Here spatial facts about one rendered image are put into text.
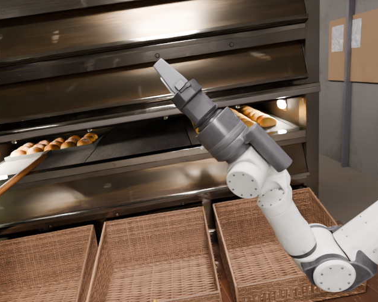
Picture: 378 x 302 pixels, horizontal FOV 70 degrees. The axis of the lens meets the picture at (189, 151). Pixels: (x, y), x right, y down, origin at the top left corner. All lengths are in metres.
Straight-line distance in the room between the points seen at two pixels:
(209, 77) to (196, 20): 0.26
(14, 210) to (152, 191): 0.73
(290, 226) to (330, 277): 0.12
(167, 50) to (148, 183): 0.68
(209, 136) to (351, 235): 0.35
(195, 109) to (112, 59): 0.91
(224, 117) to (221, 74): 0.87
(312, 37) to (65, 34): 1.14
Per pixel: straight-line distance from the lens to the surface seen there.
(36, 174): 1.58
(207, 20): 1.35
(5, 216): 1.74
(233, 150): 0.49
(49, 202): 1.62
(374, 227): 0.65
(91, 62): 1.37
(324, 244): 0.65
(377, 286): 1.52
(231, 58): 1.39
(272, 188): 0.60
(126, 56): 1.34
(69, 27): 1.41
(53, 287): 1.74
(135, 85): 1.34
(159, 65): 0.48
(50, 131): 1.31
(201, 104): 0.49
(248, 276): 1.46
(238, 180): 0.50
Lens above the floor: 1.60
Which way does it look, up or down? 18 degrees down
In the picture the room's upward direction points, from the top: 9 degrees counter-clockwise
